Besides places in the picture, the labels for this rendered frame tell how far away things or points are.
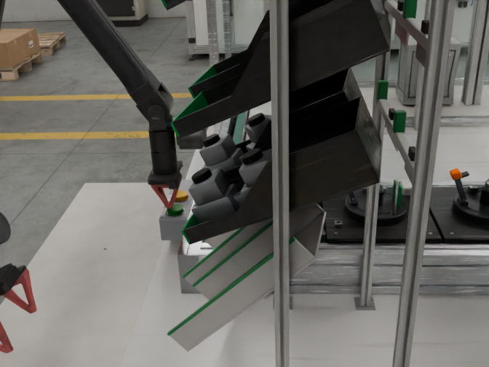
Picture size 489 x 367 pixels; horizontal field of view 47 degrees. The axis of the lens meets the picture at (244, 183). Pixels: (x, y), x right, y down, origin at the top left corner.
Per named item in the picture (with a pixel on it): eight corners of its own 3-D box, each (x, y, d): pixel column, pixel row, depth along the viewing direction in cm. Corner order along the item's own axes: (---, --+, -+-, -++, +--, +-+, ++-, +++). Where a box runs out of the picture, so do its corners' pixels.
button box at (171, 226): (161, 240, 134) (158, 218, 131) (175, 199, 152) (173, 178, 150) (190, 241, 133) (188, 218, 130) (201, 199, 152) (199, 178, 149)
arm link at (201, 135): (153, 91, 125) (146, 105, 117) (204, 89, 125) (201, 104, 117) (158, 140, 131) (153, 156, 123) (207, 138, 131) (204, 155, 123)
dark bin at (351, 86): (202, 195, 92) (180, 156, 90) (223, 162, 104) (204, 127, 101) (363, 136, 81) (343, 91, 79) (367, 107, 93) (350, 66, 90)
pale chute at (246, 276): (187, 352, 88) (166, 334, 87) (211, 300, 99) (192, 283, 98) (316, 260, 74) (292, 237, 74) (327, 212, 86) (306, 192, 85)
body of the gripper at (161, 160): (183, 167, 134) (180, 138, 131) (176, 186, 125) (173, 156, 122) (156, 167, 135) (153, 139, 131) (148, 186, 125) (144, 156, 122)
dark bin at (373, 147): (188, 245, 79) (163, 201, 77) (215, 201, 90) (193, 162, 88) (380, 183, 68) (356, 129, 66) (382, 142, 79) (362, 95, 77)
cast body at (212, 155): (209, 184, 95) (188, 148, 92) (217, 172, 98) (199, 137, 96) (251, 170, 91) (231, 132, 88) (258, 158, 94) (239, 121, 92)
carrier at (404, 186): (327, 246, 120) (328, 194, 114) (319, 194, 141) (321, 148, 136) (442, 247, 118) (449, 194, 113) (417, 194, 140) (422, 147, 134)
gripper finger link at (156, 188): (186, 198, 137) (183, 163, 133) (181, 212, 131) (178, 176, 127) (158, 198, 138) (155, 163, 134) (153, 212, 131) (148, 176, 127)
